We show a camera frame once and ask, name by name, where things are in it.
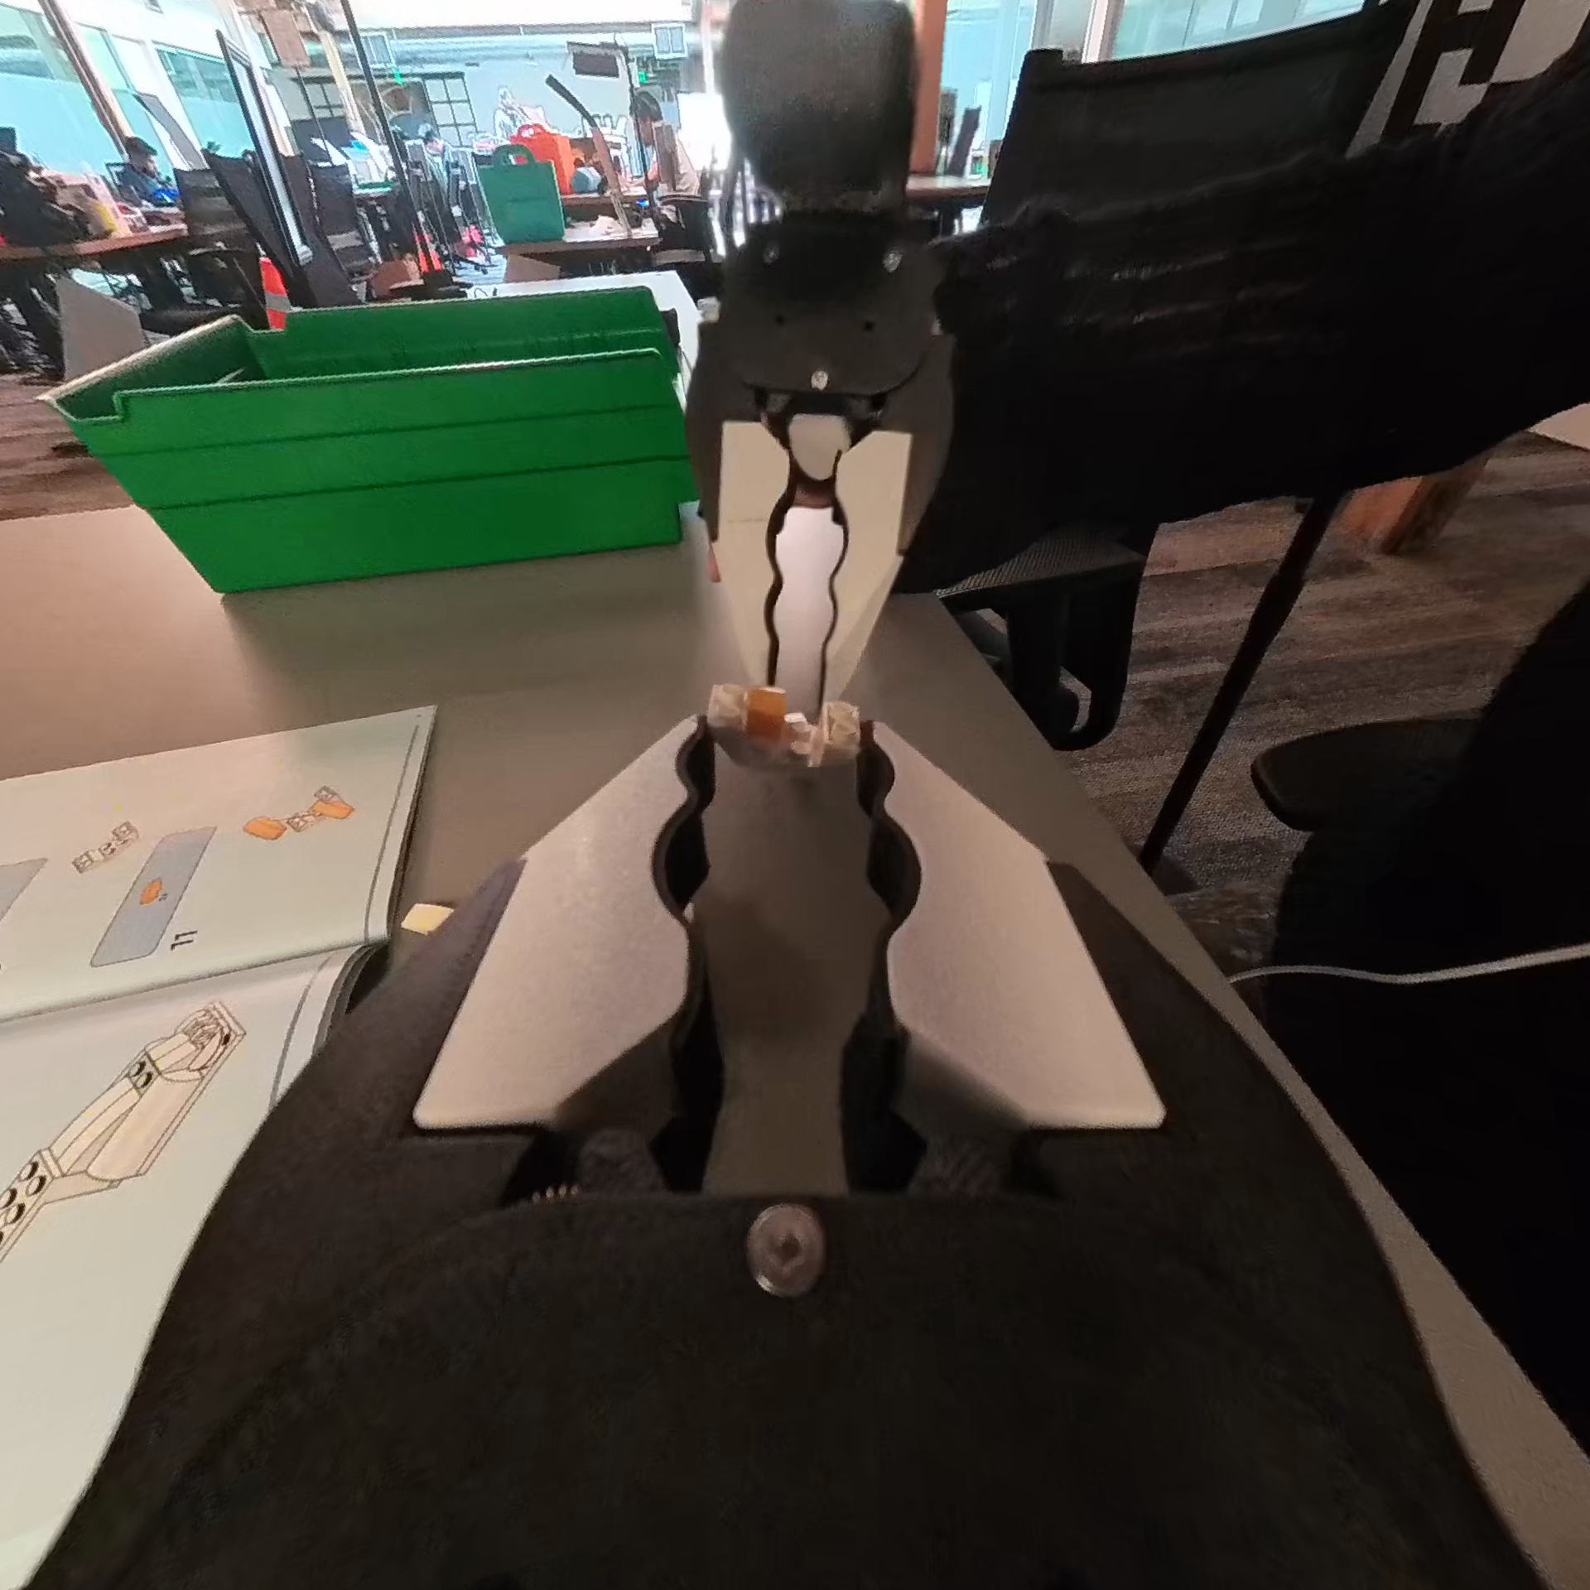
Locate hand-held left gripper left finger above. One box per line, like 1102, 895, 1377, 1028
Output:
413, 715, 730, 1187

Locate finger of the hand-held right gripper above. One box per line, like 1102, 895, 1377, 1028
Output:
815, 422, 917, 704
714, 416, 803, 691

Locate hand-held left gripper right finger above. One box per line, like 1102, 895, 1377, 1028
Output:
843, 721, 1167, 1187

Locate white and orange lego piece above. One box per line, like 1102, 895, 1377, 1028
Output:
707, 681, 868, 774

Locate person's right forearm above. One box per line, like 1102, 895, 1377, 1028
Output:
932, 49, 1590, 585

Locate open lego instruction booklet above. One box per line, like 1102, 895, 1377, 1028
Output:
0, 706, 440, 1510

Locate green tote bag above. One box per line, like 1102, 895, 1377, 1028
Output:
478, 142, 569, 246

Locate stacked green plastic bins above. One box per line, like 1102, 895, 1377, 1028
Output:
41, 286, 701, 596

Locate black sign stand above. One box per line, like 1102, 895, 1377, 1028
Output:
1137, 490, 1356, 876

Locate black mesh chair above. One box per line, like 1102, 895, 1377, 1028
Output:
938, 0, 1413, 753

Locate wooden pillar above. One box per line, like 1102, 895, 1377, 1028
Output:
1345, 445, 1496, 556

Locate white board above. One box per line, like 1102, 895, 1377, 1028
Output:
56, 276, 154, 382

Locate black and white tag sign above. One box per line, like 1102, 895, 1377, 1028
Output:
1349, 0, 1590, 157

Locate wooden table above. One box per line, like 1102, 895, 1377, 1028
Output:
0, 223, 270, 280

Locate white cable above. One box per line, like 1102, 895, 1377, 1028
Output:
1231, 940, 1590, 992

